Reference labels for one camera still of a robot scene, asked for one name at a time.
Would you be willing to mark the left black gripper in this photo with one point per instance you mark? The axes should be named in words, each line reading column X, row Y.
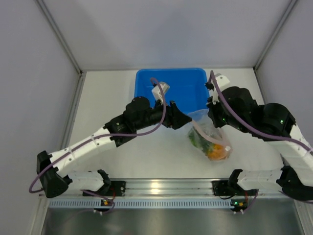
column 173, row 118

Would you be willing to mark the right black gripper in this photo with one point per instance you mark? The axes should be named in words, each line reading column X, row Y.
column 212, row 113

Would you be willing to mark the green fake apple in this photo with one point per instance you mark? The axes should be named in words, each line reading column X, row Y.
column 195, row 138

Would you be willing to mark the clear zip top bag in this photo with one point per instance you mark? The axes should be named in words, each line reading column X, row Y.
column 204, row 126

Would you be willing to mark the orange fake pineapple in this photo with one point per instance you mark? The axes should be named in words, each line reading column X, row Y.
column 211, row 150

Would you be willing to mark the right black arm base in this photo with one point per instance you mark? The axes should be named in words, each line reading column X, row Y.
column 224, row 188

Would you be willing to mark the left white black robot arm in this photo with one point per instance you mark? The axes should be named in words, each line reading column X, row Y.
column 56, row 170

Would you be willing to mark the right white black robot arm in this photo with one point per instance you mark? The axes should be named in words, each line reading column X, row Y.
column 274, row 124

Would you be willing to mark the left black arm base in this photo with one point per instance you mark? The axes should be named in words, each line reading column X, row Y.
column 115, row 188

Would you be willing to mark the blue plastic bin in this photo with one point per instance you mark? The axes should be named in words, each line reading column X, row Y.
column 187, row 87

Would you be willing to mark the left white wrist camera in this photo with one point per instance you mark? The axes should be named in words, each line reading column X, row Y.
column 159, row 91

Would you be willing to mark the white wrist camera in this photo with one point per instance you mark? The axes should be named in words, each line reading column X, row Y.
column 222, row 82
column 159, row 91

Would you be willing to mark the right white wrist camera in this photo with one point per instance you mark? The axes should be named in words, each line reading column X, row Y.
column 222, row 82

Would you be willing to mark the aluminium mounting rail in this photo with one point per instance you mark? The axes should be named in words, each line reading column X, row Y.
column 134, row 187

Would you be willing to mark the white slotted cable duct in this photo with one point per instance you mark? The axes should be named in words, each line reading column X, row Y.
column 92, row 203

